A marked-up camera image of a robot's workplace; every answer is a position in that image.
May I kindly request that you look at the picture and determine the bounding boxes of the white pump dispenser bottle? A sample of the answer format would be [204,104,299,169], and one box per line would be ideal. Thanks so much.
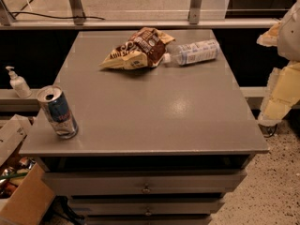
[6,66,32,98]

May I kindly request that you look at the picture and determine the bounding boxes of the silver blue energy drink can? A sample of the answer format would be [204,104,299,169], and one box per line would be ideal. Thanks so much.
[37,85,78,139]

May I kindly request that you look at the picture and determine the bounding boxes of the top drawer knob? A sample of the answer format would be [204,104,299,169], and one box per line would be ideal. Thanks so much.
[142,185,151,194]

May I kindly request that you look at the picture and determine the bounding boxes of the brown chip bag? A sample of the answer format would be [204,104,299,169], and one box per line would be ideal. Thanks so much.
[99,27,175,70]

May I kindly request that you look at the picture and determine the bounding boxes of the clear plastic water bottle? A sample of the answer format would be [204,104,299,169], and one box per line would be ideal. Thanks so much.
[162,39,220,67]

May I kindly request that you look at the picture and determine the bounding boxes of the black cable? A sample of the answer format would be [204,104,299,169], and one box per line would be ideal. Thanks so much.
[8,10,106,21]

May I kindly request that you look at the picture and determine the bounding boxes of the drawer knob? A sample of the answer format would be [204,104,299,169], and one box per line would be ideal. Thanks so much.
[142,185,151,194]
[144,208,153,217]

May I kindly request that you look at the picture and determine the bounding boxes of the grey drawer cabinet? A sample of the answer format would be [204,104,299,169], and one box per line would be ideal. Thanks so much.
[21,31,267,225]

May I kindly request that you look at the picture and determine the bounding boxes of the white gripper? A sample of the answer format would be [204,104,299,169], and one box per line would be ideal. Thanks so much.
[257,0,300,127]

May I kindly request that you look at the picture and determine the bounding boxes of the lower drawer knob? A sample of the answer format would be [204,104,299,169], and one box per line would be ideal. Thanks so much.
[144,208,153,217]

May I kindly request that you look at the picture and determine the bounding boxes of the cardboard box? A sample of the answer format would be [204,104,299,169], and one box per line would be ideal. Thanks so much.
[0,114,54,225]

